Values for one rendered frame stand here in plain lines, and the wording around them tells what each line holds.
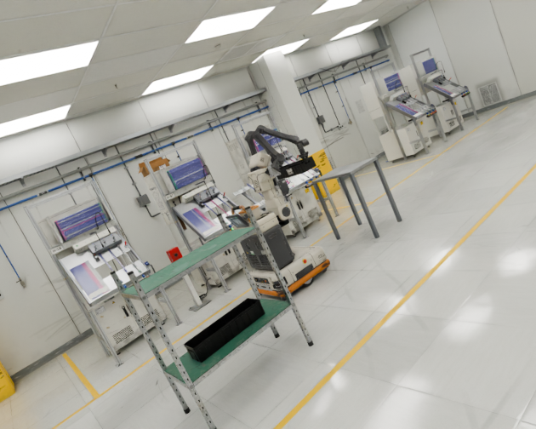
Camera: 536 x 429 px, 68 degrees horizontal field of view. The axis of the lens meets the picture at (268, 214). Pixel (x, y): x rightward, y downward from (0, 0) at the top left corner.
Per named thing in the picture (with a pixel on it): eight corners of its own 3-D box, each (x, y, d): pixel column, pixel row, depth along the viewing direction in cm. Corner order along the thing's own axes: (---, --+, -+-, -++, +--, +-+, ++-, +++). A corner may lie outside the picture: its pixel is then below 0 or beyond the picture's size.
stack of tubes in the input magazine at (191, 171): (208, 174, 547) (199, 157, 542) (177, 189, 519) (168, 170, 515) (204, 176, 557) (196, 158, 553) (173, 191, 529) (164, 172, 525)
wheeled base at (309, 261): (284, 300, 377) (273, 277, 373) (253, 294, 432) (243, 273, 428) (333, 265, 409) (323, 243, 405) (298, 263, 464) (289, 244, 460)
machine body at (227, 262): (258, 262, 559) (239, 223, 549) (218, 288, 520) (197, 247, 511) (235, 263, 612) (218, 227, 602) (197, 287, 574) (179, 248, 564)
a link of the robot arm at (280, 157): (249, 135, 408) (250, 130, 398) (259, 128, 411) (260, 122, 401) (279, 166, 401) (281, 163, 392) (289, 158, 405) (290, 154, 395)
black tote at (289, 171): (276, 180, 454) (271, 172, 452) (287, 174, 462) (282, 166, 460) (305, 172, 404) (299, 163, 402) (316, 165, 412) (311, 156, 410)
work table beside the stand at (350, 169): (377, 238, 438) (350, 171, 426) (336, 239, 499) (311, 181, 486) (402, 220, 460) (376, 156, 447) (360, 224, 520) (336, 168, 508)
